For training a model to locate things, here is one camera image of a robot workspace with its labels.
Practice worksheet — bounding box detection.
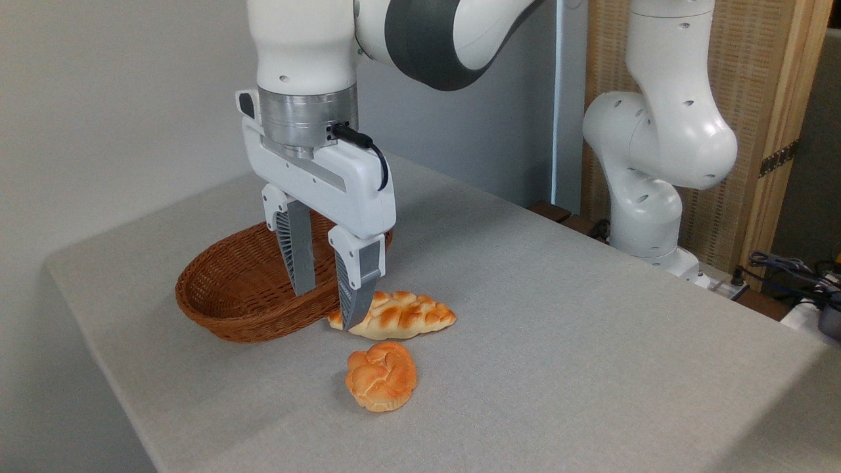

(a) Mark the grey partition panel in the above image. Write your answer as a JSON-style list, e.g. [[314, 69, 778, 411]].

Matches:
[[358, 0, 589, 214]]

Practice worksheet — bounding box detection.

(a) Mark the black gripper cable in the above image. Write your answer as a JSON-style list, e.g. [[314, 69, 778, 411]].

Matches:
[[332, 123, 390, 192]]

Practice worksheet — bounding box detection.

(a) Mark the brown wicker basket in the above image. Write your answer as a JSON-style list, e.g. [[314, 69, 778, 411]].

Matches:
[[175, 209, 394, 344]]

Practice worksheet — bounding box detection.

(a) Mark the dark wooden plank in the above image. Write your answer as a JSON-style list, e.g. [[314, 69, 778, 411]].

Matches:
[[528, 200, 613, 245]]

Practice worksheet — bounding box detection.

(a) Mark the wooden rattan screen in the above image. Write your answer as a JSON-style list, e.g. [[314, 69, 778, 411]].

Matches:
[[581, 0, 834, 273]]

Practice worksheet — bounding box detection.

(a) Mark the long braided bread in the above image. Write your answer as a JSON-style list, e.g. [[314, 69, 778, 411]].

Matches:
[[327, 290, 457, 341]]

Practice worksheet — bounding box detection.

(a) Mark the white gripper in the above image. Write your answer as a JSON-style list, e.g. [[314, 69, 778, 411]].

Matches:
[[236, 89, 398, 331]]

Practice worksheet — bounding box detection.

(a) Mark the round knotted bread roll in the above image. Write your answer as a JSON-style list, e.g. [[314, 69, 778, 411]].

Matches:
[[346, 341, 419, 413]]

